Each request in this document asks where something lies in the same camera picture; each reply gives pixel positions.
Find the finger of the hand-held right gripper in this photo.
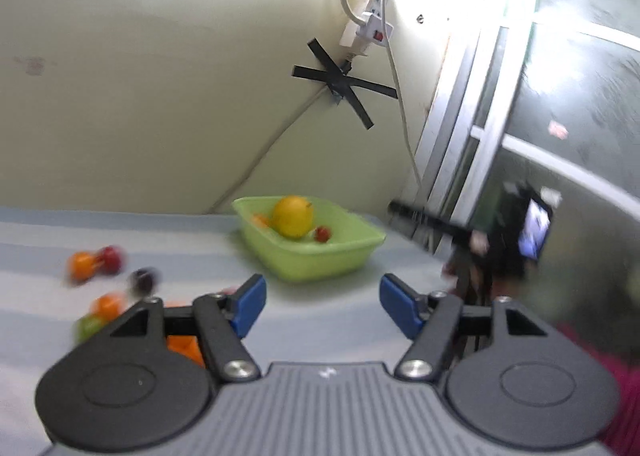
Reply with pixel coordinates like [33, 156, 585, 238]
[388, 200, 475, 253]

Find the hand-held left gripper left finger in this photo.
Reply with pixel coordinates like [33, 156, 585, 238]
[75, 273, 267, 383]

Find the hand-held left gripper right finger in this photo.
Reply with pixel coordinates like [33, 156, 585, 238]
[379, 273, 562, 383]

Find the orange cherry tomato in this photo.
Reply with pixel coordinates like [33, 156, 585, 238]
[91, 293, 128, 321]
[67, 251, 100, 283]
[166, 335, 206, 368]

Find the green plastic basin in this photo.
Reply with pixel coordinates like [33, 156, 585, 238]
[231, 195, 387, 282]

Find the dark purple cherry tomato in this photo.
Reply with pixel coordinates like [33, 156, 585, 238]
[129, 266, 162, 296]

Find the striped bed sheet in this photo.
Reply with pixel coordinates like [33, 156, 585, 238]
[0, 206, 463, 456]

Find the large yellow citrus fruit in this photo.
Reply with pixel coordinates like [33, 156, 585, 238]
[271, 195, 315, 240]

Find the red cherry tomato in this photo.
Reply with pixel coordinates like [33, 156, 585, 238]
[97, 245, 125, 276]

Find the black tape cross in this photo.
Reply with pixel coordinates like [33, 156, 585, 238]
[292, 38, 399, 130]

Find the green cherry tomato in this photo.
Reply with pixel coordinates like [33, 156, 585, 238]
[75, 315, 108, 343]

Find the person's pink clothing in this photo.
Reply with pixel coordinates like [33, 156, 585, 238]
[557, 320, 640, 456]

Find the white power strip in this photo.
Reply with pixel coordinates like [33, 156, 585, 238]
[339, 10, 394, 57]

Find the aluminium window frame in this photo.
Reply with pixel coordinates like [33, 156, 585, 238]
[414, 11, 543, 257]

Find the thick white power cable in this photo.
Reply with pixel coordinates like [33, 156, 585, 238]
[380, 0, 425, 189]

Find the thin white cable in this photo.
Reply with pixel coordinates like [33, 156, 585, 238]
[209, 85, 333, 214]

